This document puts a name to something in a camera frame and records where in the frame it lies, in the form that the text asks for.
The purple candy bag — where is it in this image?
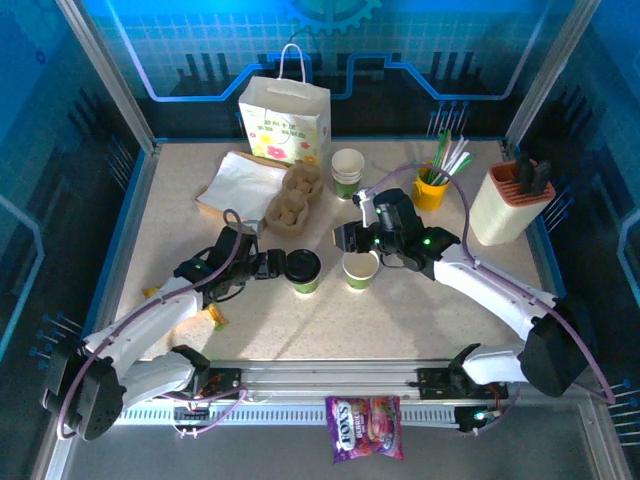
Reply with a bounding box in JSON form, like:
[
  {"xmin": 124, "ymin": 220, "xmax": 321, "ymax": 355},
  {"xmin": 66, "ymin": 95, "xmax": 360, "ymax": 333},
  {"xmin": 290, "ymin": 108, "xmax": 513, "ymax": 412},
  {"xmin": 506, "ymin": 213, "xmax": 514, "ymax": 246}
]
[{"xmin": 324, "ymin": 394, "xmax": 405, "ymax": 466}]

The white slotted cable duct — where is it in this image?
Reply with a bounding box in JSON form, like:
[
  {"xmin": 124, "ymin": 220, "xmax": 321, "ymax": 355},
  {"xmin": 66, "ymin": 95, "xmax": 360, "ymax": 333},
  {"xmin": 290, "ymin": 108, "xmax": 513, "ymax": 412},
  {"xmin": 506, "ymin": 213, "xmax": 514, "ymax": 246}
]
[{"xmin": 119, "ymin": 402, "xmax": 462, "ymax": 428}]

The black plastic cup lid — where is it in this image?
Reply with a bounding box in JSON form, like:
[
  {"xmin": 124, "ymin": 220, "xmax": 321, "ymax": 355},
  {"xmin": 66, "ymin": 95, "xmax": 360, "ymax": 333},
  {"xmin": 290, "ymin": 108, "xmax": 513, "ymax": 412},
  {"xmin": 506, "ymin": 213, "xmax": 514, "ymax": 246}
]
[{"xmin": 283, "ymin": 248, "xmax": 323, "ymax": 284}]

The black cutlery handle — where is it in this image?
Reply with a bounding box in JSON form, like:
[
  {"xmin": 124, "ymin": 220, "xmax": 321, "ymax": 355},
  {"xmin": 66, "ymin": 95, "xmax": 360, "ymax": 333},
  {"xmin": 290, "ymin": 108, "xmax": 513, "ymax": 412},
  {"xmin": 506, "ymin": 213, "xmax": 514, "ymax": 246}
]
[
  {"xmin": 529, "ymin": 159, "xmax": 554, "ymax": 198},
  {"xmin": 514, "ymin": 149, "xmax": 535, "ymax": 195}
]

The yellow straw holder cup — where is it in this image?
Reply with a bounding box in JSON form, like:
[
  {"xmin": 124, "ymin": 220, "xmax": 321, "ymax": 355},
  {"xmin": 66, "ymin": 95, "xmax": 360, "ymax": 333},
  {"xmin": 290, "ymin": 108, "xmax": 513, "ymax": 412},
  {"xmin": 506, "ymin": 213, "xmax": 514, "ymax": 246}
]
[{"xmin": 411, "ymin": 160, "xmax": 451, "ymax": 212}]

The yellow green snack packet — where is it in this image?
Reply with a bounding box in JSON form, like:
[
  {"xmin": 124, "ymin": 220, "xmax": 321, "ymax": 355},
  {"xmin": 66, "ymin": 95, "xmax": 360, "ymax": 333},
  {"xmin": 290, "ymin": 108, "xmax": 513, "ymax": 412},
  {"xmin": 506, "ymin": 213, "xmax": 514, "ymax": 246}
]
[{"xmin": 142, "ymin": 285, "xmax": 231, "ymax": 332}]

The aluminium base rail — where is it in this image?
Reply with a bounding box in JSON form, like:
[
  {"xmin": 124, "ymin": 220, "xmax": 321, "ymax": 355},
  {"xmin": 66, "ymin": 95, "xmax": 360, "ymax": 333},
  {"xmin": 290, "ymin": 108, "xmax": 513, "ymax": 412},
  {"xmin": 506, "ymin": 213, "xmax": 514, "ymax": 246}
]
[{"xmin": 114, "ymin": 359, "xmax": 604, "ymax": 407}]

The aluminium frame post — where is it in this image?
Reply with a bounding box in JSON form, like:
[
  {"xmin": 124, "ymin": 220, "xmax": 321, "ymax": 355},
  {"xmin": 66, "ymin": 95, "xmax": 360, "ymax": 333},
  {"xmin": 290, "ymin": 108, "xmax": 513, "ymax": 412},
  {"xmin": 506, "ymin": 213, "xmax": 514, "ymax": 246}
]
[
  {"xmin": 53, "ymin": 0, "xmax": 162, "ymax": 154},
  {"xmin": 503, "ymin": 0, "xmax": 602, "ymax": 147}
]

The brown pulp cup carrier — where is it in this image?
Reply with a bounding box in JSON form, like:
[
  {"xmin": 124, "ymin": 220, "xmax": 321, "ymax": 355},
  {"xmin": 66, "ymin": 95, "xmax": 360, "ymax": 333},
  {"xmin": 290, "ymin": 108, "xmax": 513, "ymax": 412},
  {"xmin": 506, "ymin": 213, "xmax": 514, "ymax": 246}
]
[{"xmin": 264, "ymin": 162, "xmax": 325, "ymax": 238}]

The floral print paper bag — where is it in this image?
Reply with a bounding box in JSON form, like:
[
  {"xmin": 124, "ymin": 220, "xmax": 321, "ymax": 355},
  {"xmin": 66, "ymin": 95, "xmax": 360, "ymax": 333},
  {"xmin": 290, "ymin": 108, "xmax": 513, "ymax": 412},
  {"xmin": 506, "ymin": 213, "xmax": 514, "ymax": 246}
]
[{"xmin": 237, "ymin": 43, "xmax": 333, "ymax": 170}]

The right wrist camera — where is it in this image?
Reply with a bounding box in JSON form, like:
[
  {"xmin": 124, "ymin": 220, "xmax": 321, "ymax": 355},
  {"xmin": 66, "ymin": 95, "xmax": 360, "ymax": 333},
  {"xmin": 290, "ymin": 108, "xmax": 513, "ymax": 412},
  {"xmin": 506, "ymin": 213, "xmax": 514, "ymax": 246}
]
[{"xmin": 351, "ymin": 186, "xmax": 382, "ymax": 227}]

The brown kraft paper sheet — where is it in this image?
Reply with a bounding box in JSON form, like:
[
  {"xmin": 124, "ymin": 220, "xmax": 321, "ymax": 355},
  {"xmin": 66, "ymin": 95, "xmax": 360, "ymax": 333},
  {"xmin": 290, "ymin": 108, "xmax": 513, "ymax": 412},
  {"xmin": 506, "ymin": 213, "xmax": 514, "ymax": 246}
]
[{"xmin": 193, "ymin": 148, "xmax": 294, "ymax": 232}]

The LED controller module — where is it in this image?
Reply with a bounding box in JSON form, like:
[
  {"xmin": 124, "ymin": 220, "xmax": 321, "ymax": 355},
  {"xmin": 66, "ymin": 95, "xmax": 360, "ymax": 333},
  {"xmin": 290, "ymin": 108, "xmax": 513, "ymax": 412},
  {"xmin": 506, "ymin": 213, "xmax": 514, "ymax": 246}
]
[
  {"xmin": 172, "ymin": 394, "xmax": 211, "ymax": 416},
  {"xmin": 457, "ymin": 405, "xmax": 501, "ymax": 435}
]

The beige cutlery holder orange top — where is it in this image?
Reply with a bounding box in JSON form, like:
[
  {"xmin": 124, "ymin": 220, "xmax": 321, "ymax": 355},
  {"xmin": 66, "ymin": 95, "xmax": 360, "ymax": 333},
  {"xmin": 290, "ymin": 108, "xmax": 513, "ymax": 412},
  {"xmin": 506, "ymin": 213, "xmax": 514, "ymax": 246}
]
[{"xmin": 469, "ymin": 158, "xmax": 557, "ymax": 247}]

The green and white wrapped straw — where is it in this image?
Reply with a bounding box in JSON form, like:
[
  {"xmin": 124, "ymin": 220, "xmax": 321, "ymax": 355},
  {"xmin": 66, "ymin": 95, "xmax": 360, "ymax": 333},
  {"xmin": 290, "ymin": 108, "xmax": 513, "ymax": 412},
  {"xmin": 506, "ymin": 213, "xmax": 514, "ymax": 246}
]
[{"xmin": 443, "ymin": 152, "xmax": 475, "ymax": 185}]

